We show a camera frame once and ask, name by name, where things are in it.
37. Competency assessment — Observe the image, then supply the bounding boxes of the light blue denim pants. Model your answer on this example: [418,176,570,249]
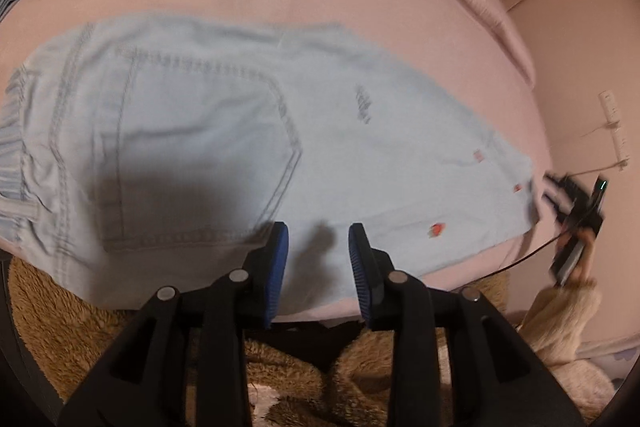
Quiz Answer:
[1,14,536,320]

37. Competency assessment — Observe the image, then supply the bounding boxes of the right hand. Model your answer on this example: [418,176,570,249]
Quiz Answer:
[567,229,596,285]

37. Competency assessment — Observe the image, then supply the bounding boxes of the beige fuzzy right sleeve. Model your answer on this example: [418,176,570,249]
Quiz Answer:
[518,280,615,423]

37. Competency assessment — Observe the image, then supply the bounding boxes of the brown fuzzy garment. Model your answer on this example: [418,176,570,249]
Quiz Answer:
[8,256,511,427]

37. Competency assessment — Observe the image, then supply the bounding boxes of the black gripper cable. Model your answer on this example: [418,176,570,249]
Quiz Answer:
[424,206,599,283]

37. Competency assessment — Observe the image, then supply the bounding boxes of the white wall power strip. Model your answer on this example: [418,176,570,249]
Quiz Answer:
[580,90,631,176]

